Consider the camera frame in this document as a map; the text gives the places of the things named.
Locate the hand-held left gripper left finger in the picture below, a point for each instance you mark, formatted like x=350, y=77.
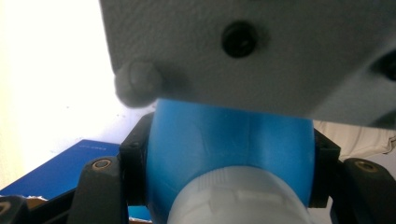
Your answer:
x=135, y=155

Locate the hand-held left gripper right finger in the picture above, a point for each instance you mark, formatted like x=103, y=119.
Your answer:
x=323, y=168

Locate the blue cardboard box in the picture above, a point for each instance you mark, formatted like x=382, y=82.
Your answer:
x=62, y=174

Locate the blue bottle with white cap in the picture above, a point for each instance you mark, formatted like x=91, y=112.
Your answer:
x=230, y=165

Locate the white cloth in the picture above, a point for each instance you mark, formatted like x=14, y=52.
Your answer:
x=361, y=138

